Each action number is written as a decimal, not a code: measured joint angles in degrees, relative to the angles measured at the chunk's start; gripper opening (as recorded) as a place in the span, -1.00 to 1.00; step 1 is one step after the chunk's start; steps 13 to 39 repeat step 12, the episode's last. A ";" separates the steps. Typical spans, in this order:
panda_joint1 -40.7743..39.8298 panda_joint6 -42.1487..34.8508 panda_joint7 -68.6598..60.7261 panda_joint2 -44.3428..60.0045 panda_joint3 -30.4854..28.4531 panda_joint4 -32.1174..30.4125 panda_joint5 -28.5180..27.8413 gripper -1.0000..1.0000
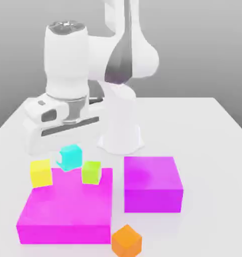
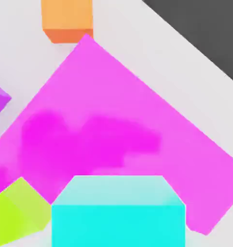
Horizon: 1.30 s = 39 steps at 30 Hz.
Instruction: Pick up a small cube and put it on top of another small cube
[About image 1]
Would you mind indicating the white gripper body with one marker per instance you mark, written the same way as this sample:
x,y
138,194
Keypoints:
x,y
52,140

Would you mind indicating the small yellow cube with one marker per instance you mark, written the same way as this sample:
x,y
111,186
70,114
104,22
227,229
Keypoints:
x,y
41,173

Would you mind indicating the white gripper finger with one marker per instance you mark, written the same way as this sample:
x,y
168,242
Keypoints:
x,y
58,159

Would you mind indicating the large magenta box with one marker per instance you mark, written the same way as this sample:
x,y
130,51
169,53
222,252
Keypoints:
x,y
68,204

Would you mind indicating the small cyan cube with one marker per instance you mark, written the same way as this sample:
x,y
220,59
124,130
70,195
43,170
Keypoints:
x,y
72,157

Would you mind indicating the small orange cube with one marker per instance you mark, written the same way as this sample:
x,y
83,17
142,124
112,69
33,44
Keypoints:
x,y
126,242

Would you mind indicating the small lime green cube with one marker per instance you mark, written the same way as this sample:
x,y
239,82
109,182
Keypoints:
x,y
91,173

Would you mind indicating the large purple box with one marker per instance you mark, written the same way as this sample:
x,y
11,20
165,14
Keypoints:
x,y
152,184

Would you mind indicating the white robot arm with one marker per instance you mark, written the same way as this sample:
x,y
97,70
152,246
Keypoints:
x,y
65,66

